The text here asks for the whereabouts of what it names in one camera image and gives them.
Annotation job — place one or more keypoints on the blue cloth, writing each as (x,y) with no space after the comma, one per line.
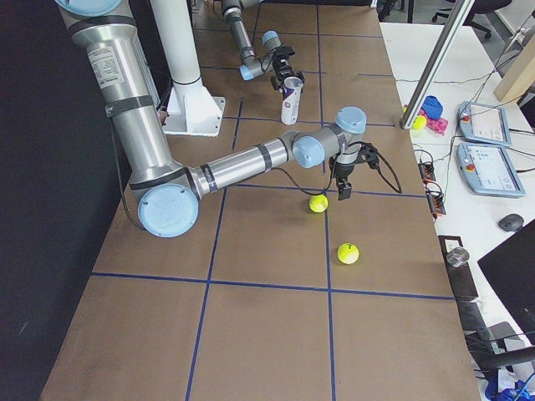
(432,107)

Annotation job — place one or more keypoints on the yellow tennis ball by post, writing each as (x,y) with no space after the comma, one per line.
(420,122)

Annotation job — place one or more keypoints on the black computer mouse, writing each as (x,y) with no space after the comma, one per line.
(511,223)

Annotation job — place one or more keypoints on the upper teach pendant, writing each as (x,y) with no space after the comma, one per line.
(484,123)

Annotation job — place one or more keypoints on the teach pendant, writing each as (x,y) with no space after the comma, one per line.
(484,123)
(488,170)

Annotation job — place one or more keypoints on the black monitor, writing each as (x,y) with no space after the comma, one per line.
(509,269)

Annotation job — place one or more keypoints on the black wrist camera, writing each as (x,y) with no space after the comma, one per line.
(369,155)

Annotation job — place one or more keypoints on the pink cloth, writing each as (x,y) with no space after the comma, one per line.
(439,126)

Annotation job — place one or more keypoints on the clear tennis ball can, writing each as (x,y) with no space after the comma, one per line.
(292,89)

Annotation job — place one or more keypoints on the lower teach pendant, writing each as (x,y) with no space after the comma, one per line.
(488,170)

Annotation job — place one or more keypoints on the silver metal cup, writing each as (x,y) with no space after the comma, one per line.
(457,257)

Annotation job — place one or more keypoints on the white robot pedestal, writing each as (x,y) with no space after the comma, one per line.
(191,109)

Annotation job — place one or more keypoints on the aluminium frame post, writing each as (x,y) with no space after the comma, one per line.
(444,42)

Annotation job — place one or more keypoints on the yellow tennis ball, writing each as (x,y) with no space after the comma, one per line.
(348,253)
(420,122)
(318,203)

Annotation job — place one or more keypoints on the orange black power strip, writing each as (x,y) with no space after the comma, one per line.
(433,192)

